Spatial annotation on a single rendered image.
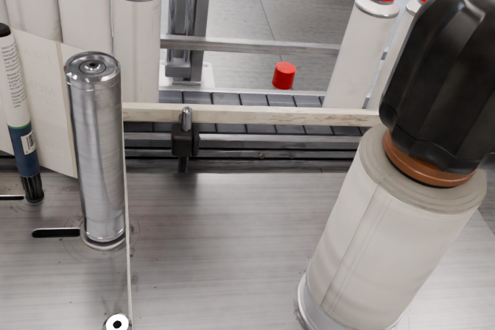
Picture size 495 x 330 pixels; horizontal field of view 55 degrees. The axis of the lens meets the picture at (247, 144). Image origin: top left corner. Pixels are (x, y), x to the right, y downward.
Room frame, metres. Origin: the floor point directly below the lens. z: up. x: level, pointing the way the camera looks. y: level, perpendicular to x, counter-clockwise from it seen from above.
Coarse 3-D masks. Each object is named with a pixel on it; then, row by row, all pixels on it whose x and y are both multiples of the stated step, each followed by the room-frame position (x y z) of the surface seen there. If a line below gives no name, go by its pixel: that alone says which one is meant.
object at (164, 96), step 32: (160, 96) 0.49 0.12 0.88; (192, 96) 0.51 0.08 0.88; (224, 96) 0.52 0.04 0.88; (256, 96) 0.53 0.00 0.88; (288, 96) 0.55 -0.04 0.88; (320, 96) 0.57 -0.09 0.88; (128, 128) 0.42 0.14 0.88; (160, 128) 0.43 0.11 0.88; (224, 128) 0.46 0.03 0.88; (256, 128) 0.47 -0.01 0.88; (288, 128) 0.48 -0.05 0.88; (320, 128) 0.49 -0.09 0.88; (352, 128) 0.51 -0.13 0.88
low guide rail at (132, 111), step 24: (144, 120) 0.42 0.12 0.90; (168, 120) 0.43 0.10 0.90; (192, 120) 0.44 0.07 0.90; (216, 120) 0.44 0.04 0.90; (240, 120) 0.45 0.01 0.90; (264, 120) 0.46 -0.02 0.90; (288, 120) 0.47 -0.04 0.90; (312, 120) 0.48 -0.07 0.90; (336, 120) 0.48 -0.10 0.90; (360, 120) 0.49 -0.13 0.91
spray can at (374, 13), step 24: (360, 0) 0.53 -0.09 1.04; (384, 0) 0.52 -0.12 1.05; (360, 24) 0.51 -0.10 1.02; (384, 24) 0.51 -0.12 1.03; (360, 48) 0.51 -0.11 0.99; (384, 48) 0.52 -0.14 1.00; (336, 72) 0.52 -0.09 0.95; (360, 72) 0.51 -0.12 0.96; (336, 96) 0.51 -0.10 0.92; (360, 96) 0.51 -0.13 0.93
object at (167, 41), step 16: (112, 32) 0.49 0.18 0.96; (160, 48) 0.50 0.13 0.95; (176, 48) 0.50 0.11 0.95; (192, 48) 0.51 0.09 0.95; (208, 48) 0.51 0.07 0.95; (224, 48) 0.52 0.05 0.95; (240, 48) 0.52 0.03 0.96; (256, 48) 0.53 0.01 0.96; (272, 48) 0.54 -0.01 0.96; (288, 48) 0.54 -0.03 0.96; (304, 48) 0.55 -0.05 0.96; (320, 48) 0.55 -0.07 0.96; (336, 48) 0.56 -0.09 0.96
